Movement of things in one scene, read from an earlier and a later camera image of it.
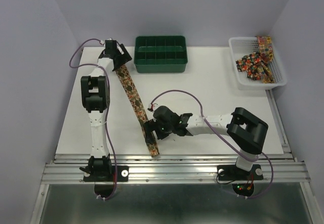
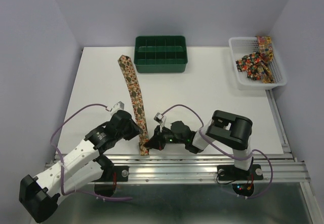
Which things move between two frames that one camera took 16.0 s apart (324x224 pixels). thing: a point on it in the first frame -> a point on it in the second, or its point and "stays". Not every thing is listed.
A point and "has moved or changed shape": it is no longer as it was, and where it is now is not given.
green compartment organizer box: (160, 54) stays
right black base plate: (232, 173) stays
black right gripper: (151, 125) -> (156, 141)
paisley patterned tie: (125, 80) has moved or changed shape
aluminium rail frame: (283, 168) stays
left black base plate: (122, 175) stays
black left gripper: (124, 57) -> (135, 130)
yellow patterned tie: (266, 54) stays
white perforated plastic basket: (241, 46) stays
